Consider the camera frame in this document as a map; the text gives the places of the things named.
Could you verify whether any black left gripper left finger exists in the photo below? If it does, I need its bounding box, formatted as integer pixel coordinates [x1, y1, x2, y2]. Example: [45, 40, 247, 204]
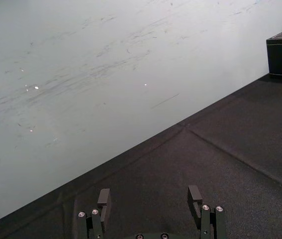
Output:
[78, 188, 112, 239]

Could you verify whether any black table cloth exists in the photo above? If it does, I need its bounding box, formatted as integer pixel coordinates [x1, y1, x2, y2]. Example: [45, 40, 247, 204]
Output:
[0, 72, 282, 239]

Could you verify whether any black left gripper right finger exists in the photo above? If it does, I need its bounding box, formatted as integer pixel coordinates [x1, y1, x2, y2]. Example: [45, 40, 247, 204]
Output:
[187, 185, 226, 239]

